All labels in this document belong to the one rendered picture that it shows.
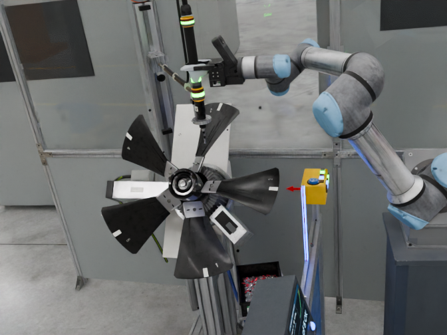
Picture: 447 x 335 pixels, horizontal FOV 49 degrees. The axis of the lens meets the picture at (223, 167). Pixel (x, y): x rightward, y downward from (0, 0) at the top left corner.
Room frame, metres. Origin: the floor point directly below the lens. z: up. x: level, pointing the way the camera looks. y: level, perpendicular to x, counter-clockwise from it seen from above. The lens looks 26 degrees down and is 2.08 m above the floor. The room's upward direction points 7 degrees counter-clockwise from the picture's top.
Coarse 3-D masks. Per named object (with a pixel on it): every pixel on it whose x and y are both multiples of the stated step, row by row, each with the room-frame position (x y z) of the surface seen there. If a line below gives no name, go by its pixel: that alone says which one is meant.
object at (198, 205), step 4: (184, 204) 1.63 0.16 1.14; (188, 204) 1.64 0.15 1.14; (192, 204) 1.65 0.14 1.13; (196, 204) 1.65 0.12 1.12; (200, 204) 1.66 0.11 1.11; (184, 208) 1.61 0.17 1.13; (188, 208) 1.62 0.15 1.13; (192, 208) 1.63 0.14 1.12; (196, 208) 1.64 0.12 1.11; (200, 208) 1.65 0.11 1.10; (184, 212) 1.60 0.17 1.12; (188, 212) 1.61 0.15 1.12; (192, 212) 1.62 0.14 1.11; (196, 212) 1.63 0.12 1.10; (200, 212) 1.64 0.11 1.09; (204, 212) 1.64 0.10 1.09; (188, 216) 1.60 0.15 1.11; (192, 216) 1.61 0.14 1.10; (196, 216) 1.62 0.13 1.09; (200, 216) 1.62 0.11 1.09
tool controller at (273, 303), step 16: (256, 288) 1.00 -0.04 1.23; (272, 288) 0.98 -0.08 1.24; (288, 288) 0.96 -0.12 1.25; (256, 304) 0.94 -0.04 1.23; (272, 304) 0.92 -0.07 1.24; (288, 304) 0.90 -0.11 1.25; (304, 304) 0.97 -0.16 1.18; (256, 320) 0.88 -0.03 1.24; (272, 320) 0.86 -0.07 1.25; (288, 320) 0.85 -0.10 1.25; (304, 320) 0.93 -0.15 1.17
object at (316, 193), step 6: (306, 174) 1.87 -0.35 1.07; (312, 174) 1.86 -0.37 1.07; (318, 174) 1.86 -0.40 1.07; (324, 174) 1.85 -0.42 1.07; (306, 180) 1.82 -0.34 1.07; (324, 180) 1.80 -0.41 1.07; (306, 186) 1.77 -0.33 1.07; (312, 186) 1.77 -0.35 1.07; (318, 186) 1.76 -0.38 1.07; (324, 186) 1.75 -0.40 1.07; (306, 192) 1.77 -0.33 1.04; (312, 192) 1.77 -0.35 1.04; (318, 192) 1.76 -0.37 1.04; (324, 192) 1.75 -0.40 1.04; (306, 198) 1.77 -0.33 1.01; (312, 198) 1.77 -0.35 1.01; (318, 198) 1.76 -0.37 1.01; (324, 198) 1.75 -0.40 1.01; (318, 204) 1.76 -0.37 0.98; (324, 204) 1.75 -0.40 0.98
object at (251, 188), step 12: (276, 168) 1.68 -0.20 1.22; (228, 180) 1.68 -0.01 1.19; (240, 180) 1.67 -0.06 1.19; (252, 180) 1.65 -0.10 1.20; (264, 180) 1.63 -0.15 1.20; (276, 180) 1.62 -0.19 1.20; (216, 192) 1.61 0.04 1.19; (228, 192) 1.60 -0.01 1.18; (240, 192) 1.59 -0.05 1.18; (252, 192) 1.58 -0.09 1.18; (264, 192) 1.57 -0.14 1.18; (276, 192) 1.56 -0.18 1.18; (252, 204) 1.53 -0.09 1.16; (264, 204) 1.52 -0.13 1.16
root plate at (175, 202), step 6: (162, 192) 1.68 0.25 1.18; (168, 192) 1.68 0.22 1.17; (156, 198) 1.67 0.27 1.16; (162, 198) 1.68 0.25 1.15; (168, 198) 1.68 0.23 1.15; (174, 198) 1.69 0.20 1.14; (162, 204) 1.68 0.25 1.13; (168, 204) 1.68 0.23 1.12; (174, 204) 1.69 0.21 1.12; (168, 210) 1.68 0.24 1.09
